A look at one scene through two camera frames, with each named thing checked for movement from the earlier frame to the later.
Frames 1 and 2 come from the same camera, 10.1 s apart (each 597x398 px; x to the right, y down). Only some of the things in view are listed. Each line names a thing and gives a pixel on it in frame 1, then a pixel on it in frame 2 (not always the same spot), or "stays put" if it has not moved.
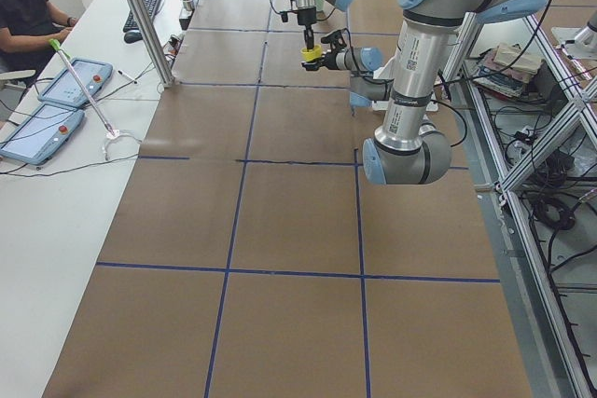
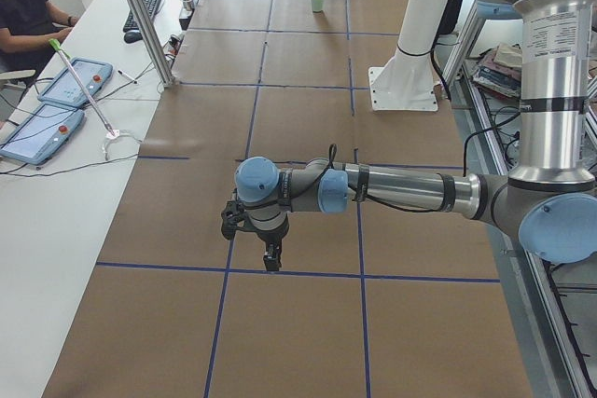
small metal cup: x=188 y=3 stays put
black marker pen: x=134 y=81 stays put
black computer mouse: x=132 y=36 stays put
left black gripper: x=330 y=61 -> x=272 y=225
